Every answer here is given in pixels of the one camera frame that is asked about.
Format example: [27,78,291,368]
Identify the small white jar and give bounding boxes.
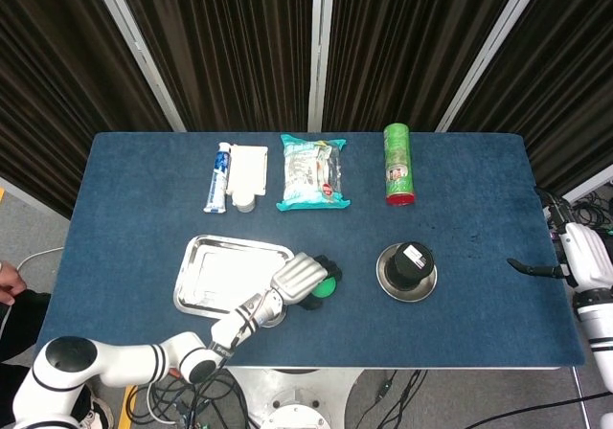
[231,192,257,214]

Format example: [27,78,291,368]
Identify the teal snack bag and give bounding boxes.
[275,133,352,212]

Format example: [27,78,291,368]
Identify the white black shoe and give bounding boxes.
[80,390,116,429]

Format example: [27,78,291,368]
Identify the green ball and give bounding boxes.
[310,278,338,300]

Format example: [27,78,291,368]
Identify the dark brown curtain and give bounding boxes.
[449,0,613,208]
[0,0,174,219]
[323,0,528,133]
[112,0,317,133]

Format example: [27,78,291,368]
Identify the tangled black floor cables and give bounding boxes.
[126,371,253,429]

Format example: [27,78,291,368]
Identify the blue white toothpaste tube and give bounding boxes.
[203,142,233,215]

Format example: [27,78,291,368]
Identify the bystander bare hand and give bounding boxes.
[0,260,29,305]

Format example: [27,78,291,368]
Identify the green chips can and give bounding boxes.
[382,122,417,208]

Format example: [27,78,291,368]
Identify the blue felt table cover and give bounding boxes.
[34,131,586,369]

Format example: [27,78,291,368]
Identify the white partition post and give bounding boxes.
[88,0,187,133]
[434,0,552,133]
[307,0,335,132]

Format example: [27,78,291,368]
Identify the round steel plate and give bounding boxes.
[375,244,438,304]

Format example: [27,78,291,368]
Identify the thin white floor cable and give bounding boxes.
[16,245,66,271]

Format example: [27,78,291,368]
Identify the coiled black cables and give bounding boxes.
[572,196,613,233]

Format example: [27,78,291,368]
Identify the white flat package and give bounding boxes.
[225,144,269,198]

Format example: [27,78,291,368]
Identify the black cable with adapter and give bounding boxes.
[371,369,428,429]

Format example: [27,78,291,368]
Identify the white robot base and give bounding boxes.
[224,369,365,429]

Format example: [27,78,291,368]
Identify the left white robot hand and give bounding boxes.
[270,251,344,311]

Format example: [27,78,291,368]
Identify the black cylindrical jar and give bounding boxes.
[386,240,435,292]

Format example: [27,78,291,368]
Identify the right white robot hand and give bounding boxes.
[507,187,613,292]

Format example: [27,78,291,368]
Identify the rectangular steel tray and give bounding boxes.
[172,234,296,324]

